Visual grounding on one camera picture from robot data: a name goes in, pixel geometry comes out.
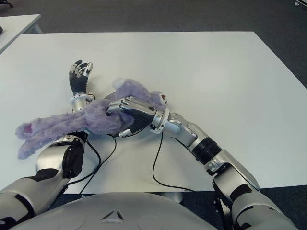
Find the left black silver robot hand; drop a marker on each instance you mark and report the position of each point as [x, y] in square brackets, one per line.
[78, 83]

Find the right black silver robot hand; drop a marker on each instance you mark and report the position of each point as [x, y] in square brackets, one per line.
[141, 112]

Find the purple plush bunny doll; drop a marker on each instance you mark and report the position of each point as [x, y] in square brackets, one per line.
[100, 117]

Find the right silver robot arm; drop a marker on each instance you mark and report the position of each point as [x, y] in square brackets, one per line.
[227, 163]

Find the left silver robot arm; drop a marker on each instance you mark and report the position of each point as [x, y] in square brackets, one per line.
[48, 165]

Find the white plate black rim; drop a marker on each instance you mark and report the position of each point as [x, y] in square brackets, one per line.
[141, 130]

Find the grey side table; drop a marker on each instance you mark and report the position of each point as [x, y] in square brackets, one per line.
[16, 26]

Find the silver table foot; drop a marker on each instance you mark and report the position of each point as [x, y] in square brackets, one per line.
[176, 196]

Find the silver robot torso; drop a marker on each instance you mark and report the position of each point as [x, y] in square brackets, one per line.
[115, 210]

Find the black office chair base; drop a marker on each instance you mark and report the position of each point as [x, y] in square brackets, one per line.
[6, 3]

